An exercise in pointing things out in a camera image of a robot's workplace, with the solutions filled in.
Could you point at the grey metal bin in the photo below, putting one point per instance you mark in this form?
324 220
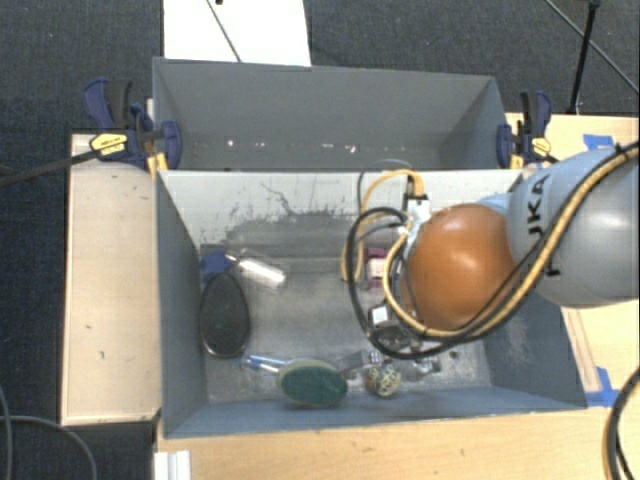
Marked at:
310 118

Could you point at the purple and white small box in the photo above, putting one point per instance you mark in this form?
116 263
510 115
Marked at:
375 268

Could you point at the cream patterned small ball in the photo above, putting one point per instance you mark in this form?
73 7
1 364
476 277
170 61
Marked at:
383 381

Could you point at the black oval flat dish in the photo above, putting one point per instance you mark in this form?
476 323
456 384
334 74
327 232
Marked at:
224 315

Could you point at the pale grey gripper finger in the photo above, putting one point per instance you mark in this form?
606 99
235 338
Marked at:
356 361

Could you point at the blue and clear pen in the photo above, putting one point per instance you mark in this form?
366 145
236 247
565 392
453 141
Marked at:
261 363

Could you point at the pale wood flat board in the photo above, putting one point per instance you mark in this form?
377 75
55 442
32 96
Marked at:
110 288

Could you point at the green and cream oval sponge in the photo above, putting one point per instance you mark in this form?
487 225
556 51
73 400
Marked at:
312 385

